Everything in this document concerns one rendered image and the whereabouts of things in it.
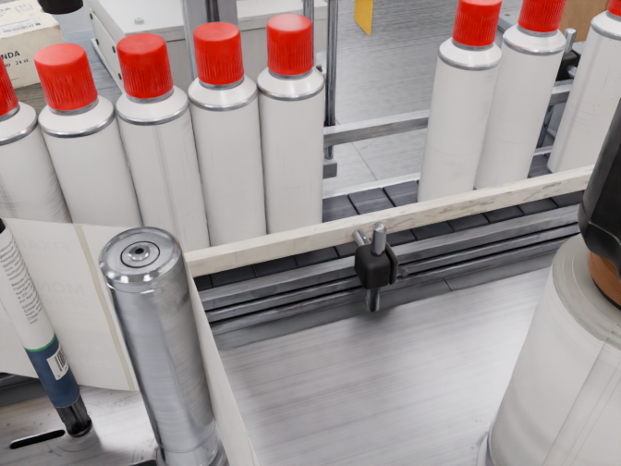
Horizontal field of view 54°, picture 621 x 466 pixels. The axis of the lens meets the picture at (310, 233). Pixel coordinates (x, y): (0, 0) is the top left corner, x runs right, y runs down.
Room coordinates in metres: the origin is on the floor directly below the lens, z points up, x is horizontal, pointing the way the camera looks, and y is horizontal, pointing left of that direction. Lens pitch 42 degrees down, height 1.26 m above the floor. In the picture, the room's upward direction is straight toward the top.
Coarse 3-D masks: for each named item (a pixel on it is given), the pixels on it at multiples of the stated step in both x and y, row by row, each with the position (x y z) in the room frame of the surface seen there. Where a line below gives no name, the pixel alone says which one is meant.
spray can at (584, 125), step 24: (600, 24) 0.52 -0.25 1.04; (600, 48) 0.51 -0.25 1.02; (576, 72) 0.53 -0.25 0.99; (600, 72) 0.51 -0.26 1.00; (576, 96) 0.52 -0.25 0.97; (600, 96) 0.50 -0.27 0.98; (576, 120) 0.51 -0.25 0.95; (600, 120) 0.50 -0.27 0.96; (576, 144) 0.51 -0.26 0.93; (600, 144) 0.50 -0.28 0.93; (552, 168) 0.52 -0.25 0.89
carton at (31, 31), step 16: (32, 0) 0.93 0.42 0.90; (0, 16) 0.87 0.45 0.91; (16, 16) 0.87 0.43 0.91; (32, 16) 0.87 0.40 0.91; (48, 16) 0.87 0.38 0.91; (0, 32) 0.81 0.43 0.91; (16, 32) 0.81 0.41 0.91; (32, 32) 0.82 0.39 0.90; (48, 32) 0.83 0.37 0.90; (0, 48) 0.79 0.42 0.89; (16, 48) 0.81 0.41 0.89; (32, 48) 0.82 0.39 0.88; (16, 64) 0.80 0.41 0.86; (32, 64) 0.81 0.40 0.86; (16, 80) 0.80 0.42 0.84; (32, 80) 0.81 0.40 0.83
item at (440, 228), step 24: (360, 192) 0.49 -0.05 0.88; (384, 192) 0.49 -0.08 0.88; (408, 192) 0.49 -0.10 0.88; (576, 192) 0.49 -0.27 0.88; (336, 216) 0.45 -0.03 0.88; (480, 216) 0.45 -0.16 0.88; (504, 216) 0.45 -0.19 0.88; (408, 240) 0.42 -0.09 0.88; (264, 264) 0.39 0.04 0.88; (288, 264) 0.39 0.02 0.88; (312, 264) 0.39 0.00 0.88
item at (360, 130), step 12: (552, 96) 0.54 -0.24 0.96; (564, 96) 0.55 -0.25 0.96; (372, 120) 0.49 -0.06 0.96; (384, 120) 0.49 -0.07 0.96; (396, 120) 0.49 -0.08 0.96; (408, 120) 0.50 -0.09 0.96; (420, 120) 0.50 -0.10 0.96; (324, 132) 0.47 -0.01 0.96; (336, 132) 0.47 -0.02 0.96; (348, 132) 0.48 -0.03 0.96; (360, 132) 0.48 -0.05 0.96; (372, 132) 0.48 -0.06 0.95; (384, 132) 0.49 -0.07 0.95; (396, 132) 0.49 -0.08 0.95; (324, 144) 0.47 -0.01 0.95; (336, 144) 0.47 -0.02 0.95; (132, 180) 0.42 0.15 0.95
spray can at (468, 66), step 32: (480, 0) 0.47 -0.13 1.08; (480, 32) 0.46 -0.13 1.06; (448, 64) 0.46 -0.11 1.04; (480, 64) 0.45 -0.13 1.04; (448, 96) 0.45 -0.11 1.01; (480, 96) 0.45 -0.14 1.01; (448, 128) 0.45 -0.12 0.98; (480, 128) 0.45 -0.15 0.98; (448, 160) 0.45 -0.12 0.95; (448, 192) 0.45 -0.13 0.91
